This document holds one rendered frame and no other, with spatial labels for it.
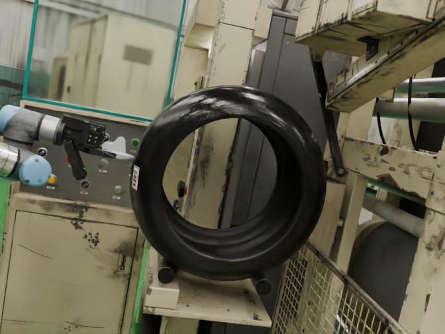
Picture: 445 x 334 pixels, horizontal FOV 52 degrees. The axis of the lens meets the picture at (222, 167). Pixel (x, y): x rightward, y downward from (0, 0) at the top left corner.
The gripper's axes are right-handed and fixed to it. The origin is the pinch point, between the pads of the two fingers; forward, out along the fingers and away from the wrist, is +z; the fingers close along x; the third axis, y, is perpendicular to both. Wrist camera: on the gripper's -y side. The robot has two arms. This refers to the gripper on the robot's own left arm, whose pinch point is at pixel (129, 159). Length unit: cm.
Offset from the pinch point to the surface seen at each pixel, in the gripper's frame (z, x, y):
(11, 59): -291, 862, -5
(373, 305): 63, -37, -12
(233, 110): 22.6, -11.4, 21.5
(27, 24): -280, 871, 71
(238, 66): 26, 27, 36
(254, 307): 48, -2, -34
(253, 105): 27.4, -11.1, 24.3
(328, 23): 42, -7, 51
